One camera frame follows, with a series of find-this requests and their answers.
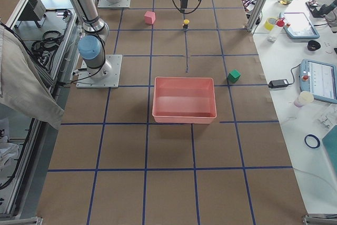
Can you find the yellow push button switch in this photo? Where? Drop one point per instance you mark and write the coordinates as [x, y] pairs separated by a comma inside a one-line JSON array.
[[186, 24]]

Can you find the pink cube centre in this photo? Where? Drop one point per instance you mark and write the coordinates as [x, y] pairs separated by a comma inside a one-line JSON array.
[[149, 17]]

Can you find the yellow tape roll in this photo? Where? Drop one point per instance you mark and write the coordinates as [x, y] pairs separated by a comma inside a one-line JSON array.
[[269, 23]]

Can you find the clear plastic bottle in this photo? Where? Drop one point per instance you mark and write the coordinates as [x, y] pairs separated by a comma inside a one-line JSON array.
[[276, 30]]

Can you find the green cube near bin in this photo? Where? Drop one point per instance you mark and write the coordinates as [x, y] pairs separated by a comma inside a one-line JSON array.
[[233, 76]]

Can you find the pink plastic bin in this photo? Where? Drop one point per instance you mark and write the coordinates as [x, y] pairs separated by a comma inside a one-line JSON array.
[[184, 100]]

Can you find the teach pendant far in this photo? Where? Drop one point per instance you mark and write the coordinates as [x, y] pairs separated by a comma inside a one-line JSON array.
[[298, 26]]

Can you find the teach pendant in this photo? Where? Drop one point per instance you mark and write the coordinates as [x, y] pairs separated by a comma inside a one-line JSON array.
[[319, 79], [298, 26]]

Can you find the black power adapter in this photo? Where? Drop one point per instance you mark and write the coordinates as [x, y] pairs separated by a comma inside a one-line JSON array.
[[281, 83]]

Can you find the black bowl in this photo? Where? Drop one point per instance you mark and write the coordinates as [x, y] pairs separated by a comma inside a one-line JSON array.
[[313, 45]]

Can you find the grey electronics box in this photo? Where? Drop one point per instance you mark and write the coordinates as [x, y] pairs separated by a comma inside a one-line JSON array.
[[34, 11]]

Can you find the paper cup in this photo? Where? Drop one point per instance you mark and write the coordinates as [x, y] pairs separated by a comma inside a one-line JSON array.
[[303, 99]]

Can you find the teach pendant near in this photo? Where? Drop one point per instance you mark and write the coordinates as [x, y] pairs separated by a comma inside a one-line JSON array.
[[319, 79]]

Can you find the person in white coat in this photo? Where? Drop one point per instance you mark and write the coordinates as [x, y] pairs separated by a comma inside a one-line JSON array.
[[22, 89]]

